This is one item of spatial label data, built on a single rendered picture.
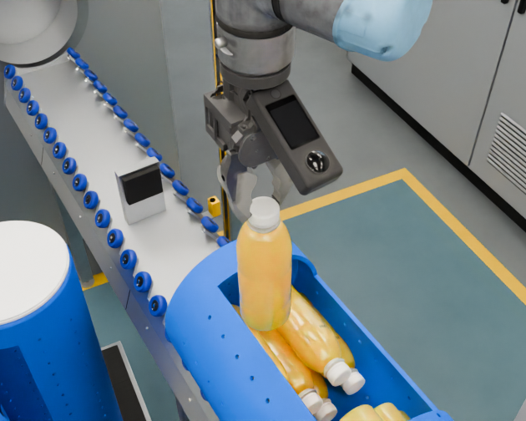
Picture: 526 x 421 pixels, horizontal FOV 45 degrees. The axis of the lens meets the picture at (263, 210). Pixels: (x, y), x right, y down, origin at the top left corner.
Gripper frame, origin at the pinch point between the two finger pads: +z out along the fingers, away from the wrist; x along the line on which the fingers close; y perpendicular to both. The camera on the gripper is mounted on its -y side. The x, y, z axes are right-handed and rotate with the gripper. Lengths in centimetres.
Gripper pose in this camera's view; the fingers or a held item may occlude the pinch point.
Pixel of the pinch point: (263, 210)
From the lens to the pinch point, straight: 76.5
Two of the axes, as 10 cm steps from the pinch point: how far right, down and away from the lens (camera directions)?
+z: -0.2, 6.9, 7.2
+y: -5.2, -6.3, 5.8
